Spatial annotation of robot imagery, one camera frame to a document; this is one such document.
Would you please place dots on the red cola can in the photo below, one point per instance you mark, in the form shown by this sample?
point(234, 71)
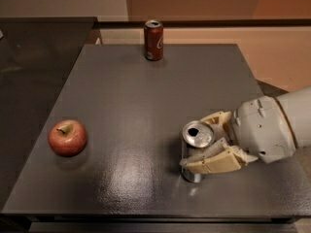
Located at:
point(153, 40)

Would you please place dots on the red apple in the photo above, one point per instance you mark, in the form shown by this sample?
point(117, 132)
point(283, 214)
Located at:
point(67, 138)

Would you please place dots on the silver redbull can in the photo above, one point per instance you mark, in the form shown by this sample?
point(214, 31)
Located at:
point(196, 136)

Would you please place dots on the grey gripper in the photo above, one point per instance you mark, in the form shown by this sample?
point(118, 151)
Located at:
point(261, 130)

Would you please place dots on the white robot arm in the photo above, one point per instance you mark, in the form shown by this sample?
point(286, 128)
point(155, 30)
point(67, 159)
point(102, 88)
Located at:
point(296, 109)

